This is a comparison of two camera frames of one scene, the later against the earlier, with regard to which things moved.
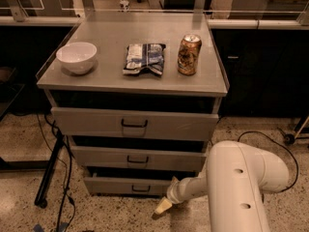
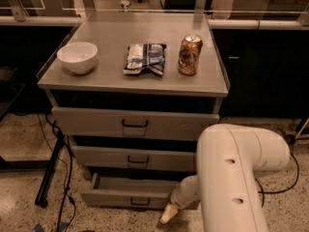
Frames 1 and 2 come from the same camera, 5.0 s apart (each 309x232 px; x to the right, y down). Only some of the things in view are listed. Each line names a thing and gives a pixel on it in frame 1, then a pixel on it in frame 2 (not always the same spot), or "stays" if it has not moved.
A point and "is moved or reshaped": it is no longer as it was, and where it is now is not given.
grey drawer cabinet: (136, 97) stays
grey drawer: (111, 185) is moved or reshaped
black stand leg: (40, 199) stays
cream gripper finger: (163, 205) → (169, 212)
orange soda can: (188, 54) stays
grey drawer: (134, 124) stays
